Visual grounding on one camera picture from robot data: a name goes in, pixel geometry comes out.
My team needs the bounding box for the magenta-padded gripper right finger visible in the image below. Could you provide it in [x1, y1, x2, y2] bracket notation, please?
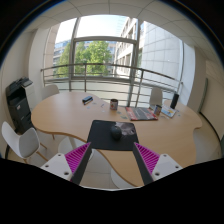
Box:
[132, 142, 184, 186]

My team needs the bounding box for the printed white cup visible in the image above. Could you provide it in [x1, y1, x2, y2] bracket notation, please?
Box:
[109, 98, 119, 111]

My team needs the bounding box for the metal balcony railing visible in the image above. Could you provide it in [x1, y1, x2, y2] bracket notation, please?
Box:
[40, 62, 184, 108]

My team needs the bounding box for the black computer mouse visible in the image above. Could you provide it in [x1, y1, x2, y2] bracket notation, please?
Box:
[110, 125, 123, 141]

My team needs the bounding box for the black cylinder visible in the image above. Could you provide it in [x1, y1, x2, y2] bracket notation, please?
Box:
[169, 92, 180, 110]

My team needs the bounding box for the black office printer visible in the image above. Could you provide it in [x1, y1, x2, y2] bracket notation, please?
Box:
[5, 76, 36, 134]

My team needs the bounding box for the red magazine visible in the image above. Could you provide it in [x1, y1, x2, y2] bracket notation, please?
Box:
[125, 106, 159, 122]

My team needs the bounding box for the green tree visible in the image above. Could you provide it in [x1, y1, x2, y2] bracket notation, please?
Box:
[56, 40, 114, 78]

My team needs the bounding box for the black mouse pad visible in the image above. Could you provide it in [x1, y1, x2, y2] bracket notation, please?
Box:
[86, 119, 140, 152]

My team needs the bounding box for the light-coloured magazine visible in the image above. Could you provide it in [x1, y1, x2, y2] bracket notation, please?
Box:
[161, 104, 178, 119]

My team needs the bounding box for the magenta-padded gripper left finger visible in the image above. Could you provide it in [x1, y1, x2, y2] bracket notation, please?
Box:
[40, 142, 94, 186]

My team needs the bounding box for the white tiled building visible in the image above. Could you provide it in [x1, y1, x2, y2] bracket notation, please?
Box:
[114, 16, 184, 81]

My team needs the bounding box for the grey window frame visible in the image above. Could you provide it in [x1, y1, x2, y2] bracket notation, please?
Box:
[68, 16, 143, 108]

